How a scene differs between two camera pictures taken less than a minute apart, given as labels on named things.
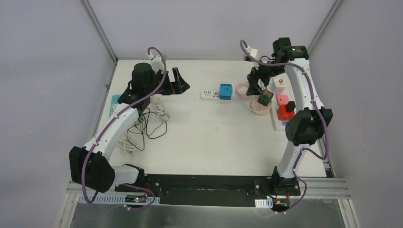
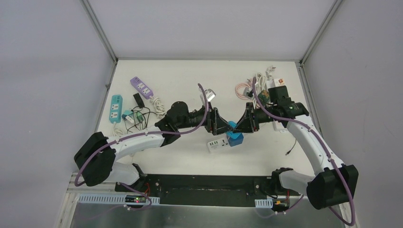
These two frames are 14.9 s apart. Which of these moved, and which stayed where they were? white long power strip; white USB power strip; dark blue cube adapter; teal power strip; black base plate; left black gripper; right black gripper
Moved: dark blue cube adapter; right black gripper; left black gripper; white USB power strip
Stayed: black base plate; white long power strip; teal power strip
